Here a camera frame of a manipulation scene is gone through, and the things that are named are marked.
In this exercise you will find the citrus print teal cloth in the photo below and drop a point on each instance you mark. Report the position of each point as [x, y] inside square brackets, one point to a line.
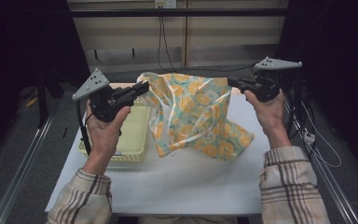
[195, 118]

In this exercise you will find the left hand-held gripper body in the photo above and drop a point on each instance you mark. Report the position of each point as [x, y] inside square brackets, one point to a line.
[105, 102]

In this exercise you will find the white wall socket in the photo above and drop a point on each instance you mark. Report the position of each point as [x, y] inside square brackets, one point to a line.
[165, 3]

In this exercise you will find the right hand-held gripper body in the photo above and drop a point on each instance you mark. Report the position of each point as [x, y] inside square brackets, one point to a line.
[265, 88]

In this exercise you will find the pale yellow perforated basket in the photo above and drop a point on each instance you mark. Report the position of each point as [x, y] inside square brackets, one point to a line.
[135, 133]

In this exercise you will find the black curtain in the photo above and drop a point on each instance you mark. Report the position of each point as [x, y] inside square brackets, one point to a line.
[341, 62]
[18, 46]

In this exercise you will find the black horizontal bar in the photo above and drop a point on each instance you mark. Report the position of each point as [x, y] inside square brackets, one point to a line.
[180, 12]

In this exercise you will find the person's right hand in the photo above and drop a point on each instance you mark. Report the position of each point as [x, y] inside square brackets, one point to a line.
[268, 115]

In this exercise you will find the aluminium rail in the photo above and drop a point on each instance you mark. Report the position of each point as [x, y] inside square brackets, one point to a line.
[329, 183]
[21, 168]

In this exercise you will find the black metal stand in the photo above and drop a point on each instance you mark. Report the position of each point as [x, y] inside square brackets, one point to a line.
[297, 93]
[42, 99]

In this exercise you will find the person's left hand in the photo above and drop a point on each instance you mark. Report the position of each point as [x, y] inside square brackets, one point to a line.
[105, 133]

